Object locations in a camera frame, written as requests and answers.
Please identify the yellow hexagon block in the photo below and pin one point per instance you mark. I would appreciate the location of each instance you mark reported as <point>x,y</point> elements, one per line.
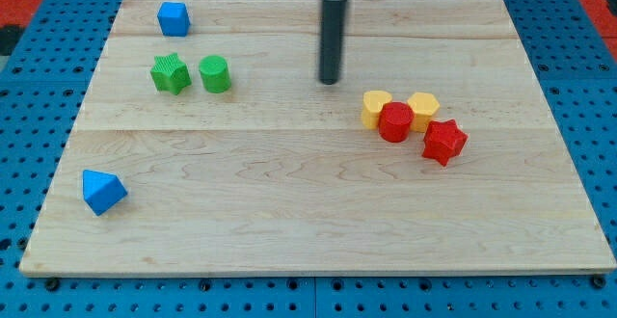
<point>424,106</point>

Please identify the yellow heart block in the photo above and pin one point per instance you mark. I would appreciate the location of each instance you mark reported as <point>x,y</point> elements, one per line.
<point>373,103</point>

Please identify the red cylinder block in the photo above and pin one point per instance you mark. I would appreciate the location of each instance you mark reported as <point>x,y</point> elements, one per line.
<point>395,122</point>

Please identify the green cylinder block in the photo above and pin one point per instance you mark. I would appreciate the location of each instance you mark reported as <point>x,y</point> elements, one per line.
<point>214,74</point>

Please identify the red star block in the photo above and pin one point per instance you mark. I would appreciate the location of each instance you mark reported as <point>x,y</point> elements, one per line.
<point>443,140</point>

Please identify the blue cube block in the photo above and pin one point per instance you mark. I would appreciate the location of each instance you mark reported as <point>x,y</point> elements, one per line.
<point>174,20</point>

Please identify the green star block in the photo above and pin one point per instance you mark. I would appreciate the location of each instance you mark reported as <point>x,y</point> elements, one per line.
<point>170,74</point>

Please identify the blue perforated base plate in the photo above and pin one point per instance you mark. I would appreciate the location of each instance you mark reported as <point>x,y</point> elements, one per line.
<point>42,87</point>

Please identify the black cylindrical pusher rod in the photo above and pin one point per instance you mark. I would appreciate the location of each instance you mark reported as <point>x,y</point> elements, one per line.
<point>332,26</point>

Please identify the blue triangular prism block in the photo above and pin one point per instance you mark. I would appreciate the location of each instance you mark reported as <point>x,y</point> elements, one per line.
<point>101,190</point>

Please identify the light wooden board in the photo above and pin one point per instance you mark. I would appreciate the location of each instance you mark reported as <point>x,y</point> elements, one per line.
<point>277,176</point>

